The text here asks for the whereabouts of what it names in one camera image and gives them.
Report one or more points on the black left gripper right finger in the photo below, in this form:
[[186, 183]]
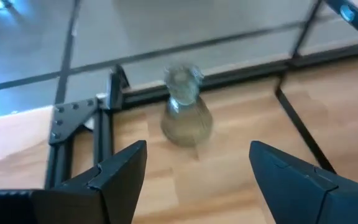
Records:
[[297, 199]]

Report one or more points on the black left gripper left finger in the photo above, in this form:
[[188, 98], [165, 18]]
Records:
[[113, 189]]

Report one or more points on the clear glass candle holder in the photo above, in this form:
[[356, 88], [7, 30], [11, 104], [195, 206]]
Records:
[[186, 124]]

